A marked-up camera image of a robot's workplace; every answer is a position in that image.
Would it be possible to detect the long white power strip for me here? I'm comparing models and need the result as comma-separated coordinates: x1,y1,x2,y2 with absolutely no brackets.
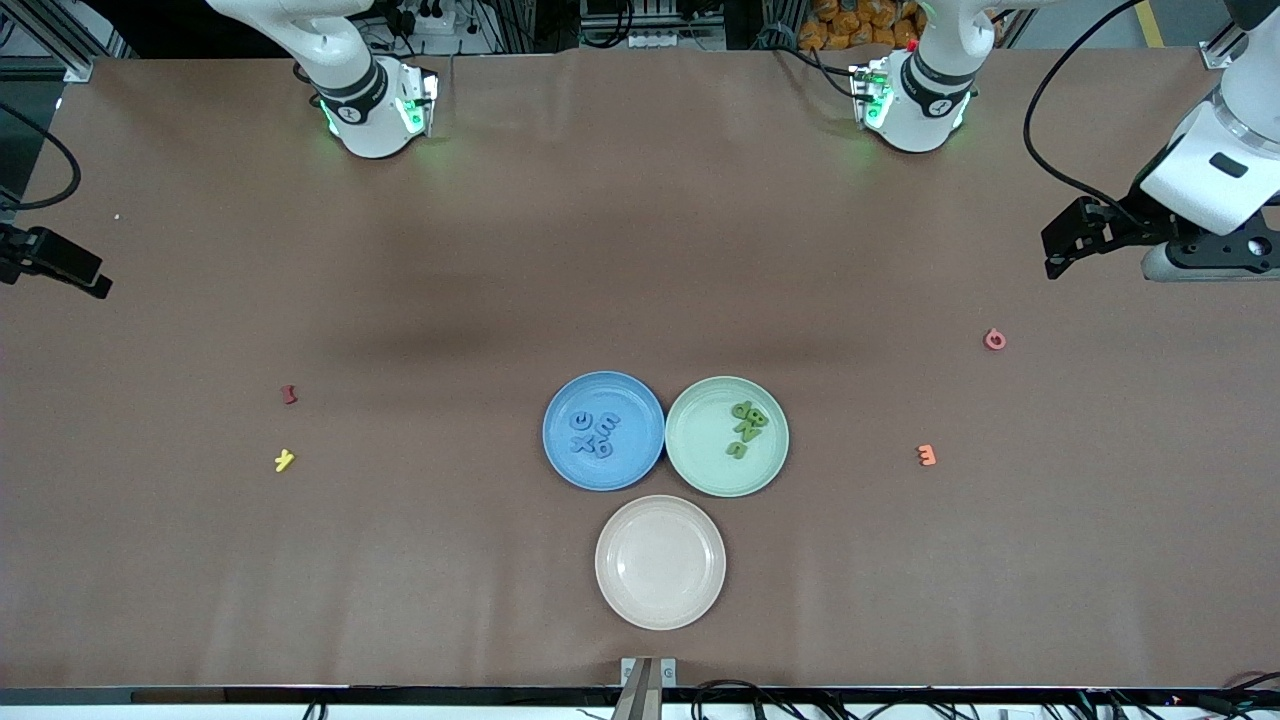
625,28,728,50

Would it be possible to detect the aluminium frame profile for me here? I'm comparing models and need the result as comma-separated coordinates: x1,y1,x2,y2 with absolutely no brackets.
1200,0,1251,71
0,0,96,83

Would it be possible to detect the blue round plate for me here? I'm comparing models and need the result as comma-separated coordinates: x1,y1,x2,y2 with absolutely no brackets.
542,371,667,492

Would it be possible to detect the angled aluminium beam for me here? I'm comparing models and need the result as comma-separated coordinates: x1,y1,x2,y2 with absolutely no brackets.
611,657,654,720

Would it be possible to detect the white power strip with plugs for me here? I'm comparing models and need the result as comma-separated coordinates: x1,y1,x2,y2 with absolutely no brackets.
385,0,471,43

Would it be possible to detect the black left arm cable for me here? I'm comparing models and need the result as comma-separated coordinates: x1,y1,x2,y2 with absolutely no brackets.
1022,0,1146,216

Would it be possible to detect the brown table mat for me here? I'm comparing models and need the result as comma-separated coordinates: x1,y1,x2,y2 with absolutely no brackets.
0,45,1280,691

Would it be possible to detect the black cable loop under table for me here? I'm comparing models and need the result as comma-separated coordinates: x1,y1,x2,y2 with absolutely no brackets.
690,680,801,720

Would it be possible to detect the pile of orange bags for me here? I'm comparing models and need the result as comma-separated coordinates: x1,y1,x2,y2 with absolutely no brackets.
797,0,926,53

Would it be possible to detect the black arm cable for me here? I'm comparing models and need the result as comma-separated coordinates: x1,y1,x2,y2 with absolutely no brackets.
0,100,83,211
1022,0,1146,216

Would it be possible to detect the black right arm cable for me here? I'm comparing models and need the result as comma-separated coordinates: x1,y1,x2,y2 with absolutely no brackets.
0,100,83,211

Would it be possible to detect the light green round plate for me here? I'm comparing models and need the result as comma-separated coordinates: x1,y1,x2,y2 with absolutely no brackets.
664,375,791,499

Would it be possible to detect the beige round plate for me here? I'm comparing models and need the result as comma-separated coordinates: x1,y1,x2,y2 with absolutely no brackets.
594,494,728,631

